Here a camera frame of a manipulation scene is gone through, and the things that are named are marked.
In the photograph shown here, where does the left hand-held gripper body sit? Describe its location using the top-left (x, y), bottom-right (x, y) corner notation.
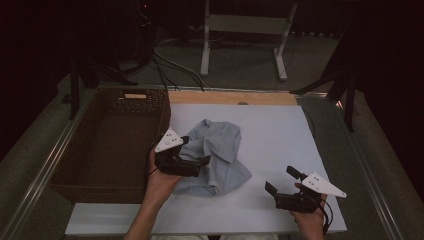
top-left (154, 128), bottom-right (201, 178)

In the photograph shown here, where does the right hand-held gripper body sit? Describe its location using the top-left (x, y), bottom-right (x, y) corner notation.
top-left (274, 172), bottom-right (348, 214)

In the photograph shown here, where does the light blue tank top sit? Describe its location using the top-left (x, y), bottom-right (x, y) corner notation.
top-left (172, 118), bottom-right (253, 198)

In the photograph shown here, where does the brown wicker basket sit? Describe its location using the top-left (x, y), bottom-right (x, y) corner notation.
top-left (48, 87), bottom-right (172, 205)

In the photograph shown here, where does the person's left hand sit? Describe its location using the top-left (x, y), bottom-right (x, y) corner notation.
top-left (145, 149), bottom-right (184, 202)

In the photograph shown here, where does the person's right hand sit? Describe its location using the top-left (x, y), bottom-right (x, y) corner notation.
top-left (291, 195), bottom-right (328, 240)

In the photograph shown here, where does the white work board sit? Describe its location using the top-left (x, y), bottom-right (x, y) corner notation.
top-left (64, 103), bottom-right (348, 237)

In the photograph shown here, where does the wooden board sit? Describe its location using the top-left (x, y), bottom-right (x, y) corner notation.
top-left (168, 90), bottom-right (299, 107)

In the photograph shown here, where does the black angled stand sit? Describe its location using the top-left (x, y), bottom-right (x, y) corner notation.
top-left (289, 29), bottom-right (361, 133)

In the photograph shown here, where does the black tripod stand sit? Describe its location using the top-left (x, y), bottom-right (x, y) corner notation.
top-left (61, 56), bottom-right (139, 121)

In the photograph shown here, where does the black equipment with red light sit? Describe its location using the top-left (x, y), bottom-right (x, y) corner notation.
top-left (131, 0), bottom-right (159, 63)

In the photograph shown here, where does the white metal stand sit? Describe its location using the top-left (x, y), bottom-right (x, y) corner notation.
top-left (199, 0), bottom-right (299, 82)

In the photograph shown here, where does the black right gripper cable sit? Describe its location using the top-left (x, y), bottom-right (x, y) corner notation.
top-left (317, 199), bottom-right (335, 234)

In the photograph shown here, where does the black floor cable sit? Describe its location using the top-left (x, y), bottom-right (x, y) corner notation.
top-left (151, 54), bottom-right (181, 92)

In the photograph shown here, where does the grey floor cable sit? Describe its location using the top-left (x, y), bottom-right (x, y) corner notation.
top-left (153, 48), bottom-right (209, 90)

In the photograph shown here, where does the aluminium table frame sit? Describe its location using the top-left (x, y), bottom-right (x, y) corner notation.
top-left (0, 83), bottom-right (404, 240)

